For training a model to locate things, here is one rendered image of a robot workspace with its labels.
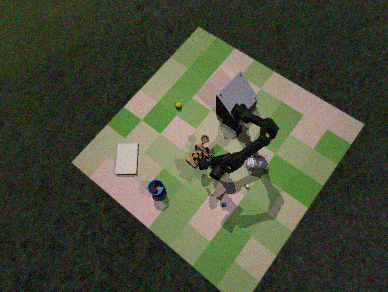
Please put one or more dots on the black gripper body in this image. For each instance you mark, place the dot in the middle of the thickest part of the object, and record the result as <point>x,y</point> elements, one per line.
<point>203,164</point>

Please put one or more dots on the dark blue cylinder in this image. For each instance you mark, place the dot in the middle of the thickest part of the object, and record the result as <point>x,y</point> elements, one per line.
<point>159,186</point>

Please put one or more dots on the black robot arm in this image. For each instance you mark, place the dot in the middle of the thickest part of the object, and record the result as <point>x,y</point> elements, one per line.
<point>237,159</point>

